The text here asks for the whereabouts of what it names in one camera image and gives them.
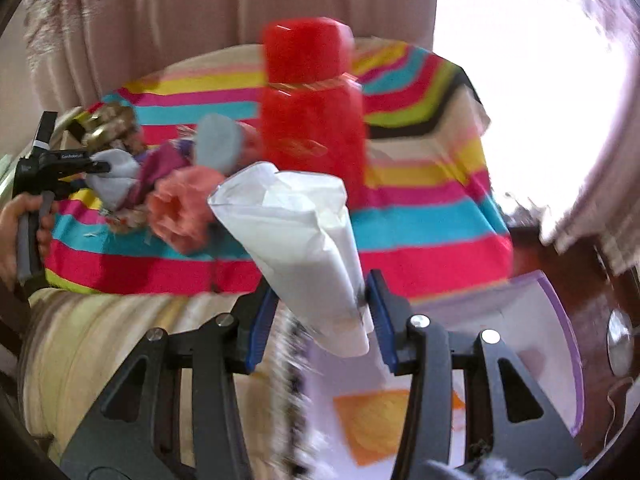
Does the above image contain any person's left hand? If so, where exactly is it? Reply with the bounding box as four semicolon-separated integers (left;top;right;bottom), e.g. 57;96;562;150
0;192;53;287

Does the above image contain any round metal object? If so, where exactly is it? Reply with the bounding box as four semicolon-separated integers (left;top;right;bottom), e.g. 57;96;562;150
606;307;637;377

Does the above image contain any sheer patterned curtain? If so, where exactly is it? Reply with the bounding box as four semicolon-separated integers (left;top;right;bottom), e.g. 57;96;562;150
537;0;640;276

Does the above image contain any gold patterned object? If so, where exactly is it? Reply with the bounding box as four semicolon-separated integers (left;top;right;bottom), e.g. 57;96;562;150
62;102;142;153

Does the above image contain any light grey sock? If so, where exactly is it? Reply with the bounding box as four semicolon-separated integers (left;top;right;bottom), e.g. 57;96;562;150
86;149;147;212

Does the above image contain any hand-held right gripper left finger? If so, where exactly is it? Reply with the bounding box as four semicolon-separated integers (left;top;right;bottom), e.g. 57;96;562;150
60;284;280;480

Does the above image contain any pink patterned curtain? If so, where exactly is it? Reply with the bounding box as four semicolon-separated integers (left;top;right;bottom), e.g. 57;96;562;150
22;0;441;111

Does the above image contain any red plastic container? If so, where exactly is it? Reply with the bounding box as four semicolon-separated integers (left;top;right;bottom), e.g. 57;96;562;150
259;16;369;207

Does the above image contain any white box with purple rim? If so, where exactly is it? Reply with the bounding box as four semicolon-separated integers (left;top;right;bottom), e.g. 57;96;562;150
300;269;584;473

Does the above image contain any peach pink sock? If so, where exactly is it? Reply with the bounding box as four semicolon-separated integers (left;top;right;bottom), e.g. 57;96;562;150
146;166;227;257

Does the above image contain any beige striped cushion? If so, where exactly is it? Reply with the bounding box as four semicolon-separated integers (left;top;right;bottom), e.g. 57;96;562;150
20;287;281;466

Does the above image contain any striped colourful blanket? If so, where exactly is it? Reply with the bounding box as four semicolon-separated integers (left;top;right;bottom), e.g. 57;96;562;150
44;41;515;302

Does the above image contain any white cloth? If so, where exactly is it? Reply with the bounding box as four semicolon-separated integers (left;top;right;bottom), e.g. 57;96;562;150
207;161;377;359

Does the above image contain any purple cloth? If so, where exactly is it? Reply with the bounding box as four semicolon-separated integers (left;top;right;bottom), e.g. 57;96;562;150
134;139;197;197

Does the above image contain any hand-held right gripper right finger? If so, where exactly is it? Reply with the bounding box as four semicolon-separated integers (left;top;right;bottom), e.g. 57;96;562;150
365;270;586;480

